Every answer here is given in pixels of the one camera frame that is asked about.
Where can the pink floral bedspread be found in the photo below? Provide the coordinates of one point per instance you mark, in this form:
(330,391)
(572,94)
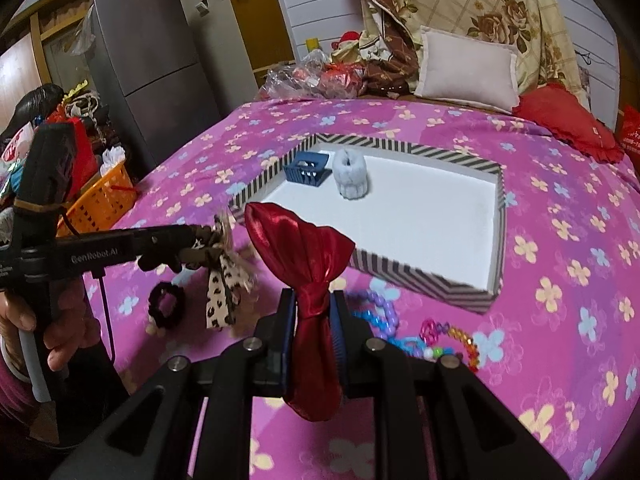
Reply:
(559,347)

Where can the striped shallow tray box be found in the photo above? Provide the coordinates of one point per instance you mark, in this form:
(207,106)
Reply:
(433,220)

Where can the red satin scrunchie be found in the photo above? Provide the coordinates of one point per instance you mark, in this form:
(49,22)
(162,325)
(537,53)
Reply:
(307,258)

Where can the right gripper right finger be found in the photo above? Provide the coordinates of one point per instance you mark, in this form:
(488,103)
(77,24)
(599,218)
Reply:
(372,368)

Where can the grey refrigerator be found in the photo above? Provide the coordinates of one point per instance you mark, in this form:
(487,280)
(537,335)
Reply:
(146,69)

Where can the white small pillow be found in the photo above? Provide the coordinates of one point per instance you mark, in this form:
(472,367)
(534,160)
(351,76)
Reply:
(464,70)

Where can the santa plush toy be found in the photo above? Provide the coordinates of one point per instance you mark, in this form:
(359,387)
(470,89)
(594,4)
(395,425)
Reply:
(346,49)

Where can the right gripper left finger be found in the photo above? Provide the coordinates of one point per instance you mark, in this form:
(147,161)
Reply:
(258,366)

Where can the blue hair claw clip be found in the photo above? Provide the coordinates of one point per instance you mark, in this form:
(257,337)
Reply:
(308,168)

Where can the clear plastic bag of items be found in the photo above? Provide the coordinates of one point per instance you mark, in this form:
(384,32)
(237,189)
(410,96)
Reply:
(316,76)

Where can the floral beige quilt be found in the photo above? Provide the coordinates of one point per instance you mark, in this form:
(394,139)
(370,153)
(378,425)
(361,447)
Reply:
(391,47)

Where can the left hand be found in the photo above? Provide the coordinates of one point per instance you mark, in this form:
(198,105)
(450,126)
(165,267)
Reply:
(74,327)

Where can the orange plastic basket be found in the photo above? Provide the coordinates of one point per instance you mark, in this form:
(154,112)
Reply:
(102,204)

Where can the red heart cushion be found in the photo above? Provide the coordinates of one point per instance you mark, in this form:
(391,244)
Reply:
(560,112)

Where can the grey fluffy scrunchie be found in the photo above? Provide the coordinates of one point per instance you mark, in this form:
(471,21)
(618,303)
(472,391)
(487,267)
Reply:
(350,174)

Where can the black scrunchie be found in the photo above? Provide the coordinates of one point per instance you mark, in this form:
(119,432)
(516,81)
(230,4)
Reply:
(167,305)

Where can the leopard print hair bow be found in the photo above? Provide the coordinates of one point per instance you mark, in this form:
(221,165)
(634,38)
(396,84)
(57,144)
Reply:
(228,273)

